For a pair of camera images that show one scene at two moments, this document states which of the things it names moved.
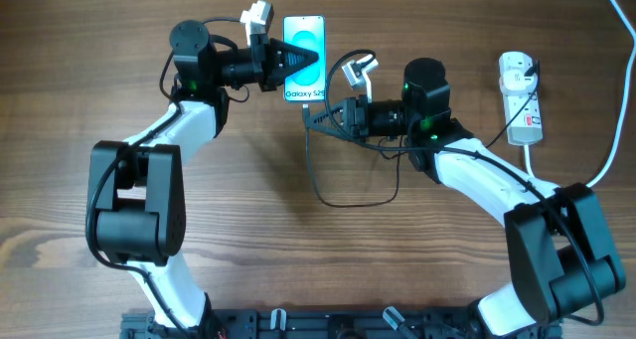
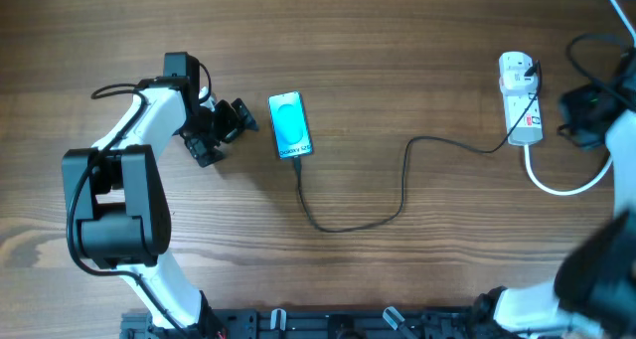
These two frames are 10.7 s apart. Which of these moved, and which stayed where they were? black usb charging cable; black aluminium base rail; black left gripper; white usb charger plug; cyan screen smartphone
Moved: cyan screen smartphone; black usb charging cable; black left gripper
Stayed: white usb charger plug; black aluminium base rail
